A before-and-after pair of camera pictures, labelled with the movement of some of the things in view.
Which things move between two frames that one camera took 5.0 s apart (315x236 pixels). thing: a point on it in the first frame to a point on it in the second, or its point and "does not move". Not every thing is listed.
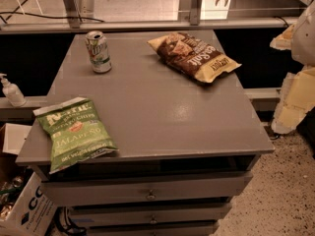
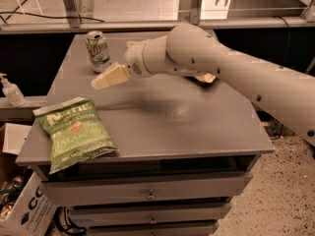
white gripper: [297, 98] to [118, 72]
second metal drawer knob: [153, 221] does not move
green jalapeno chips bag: [76, 135] does not move
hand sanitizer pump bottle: [12, 91] does not move
